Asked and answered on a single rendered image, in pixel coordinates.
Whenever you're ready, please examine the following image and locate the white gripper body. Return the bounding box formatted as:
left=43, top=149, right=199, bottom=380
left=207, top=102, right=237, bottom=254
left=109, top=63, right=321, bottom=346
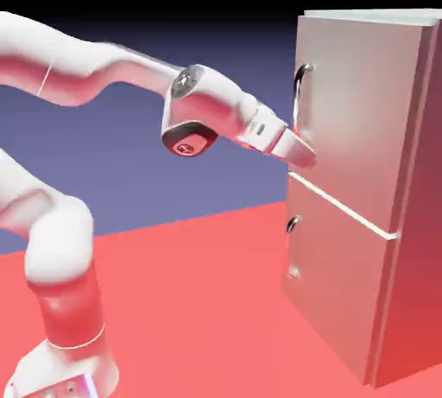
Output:
left=270, top=127, right=318, bottom=170

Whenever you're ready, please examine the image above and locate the grey metal cabinet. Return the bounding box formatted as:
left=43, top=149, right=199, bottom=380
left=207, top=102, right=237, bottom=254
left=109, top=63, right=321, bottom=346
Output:
left=281, top=8, right=442, bottom=389

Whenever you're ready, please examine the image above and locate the long curved metal handle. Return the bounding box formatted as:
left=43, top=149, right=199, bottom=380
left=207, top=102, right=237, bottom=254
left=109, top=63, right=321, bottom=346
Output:
left=292, top=63, right=314, bottom=134

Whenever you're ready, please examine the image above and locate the short curved metal handle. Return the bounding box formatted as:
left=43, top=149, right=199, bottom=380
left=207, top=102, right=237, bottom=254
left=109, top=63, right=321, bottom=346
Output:
left=285, top=215, right=303, bottom=235

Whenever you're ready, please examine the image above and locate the tall grey cabinet door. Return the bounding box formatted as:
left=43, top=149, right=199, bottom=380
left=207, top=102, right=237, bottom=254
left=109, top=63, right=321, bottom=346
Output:
left=288, top=15, right=437, bottom=236

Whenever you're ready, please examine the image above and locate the short grey cabinet door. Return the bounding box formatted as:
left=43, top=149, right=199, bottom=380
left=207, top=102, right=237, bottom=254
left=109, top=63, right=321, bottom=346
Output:
left=281, top=174, right=399, bottom=385

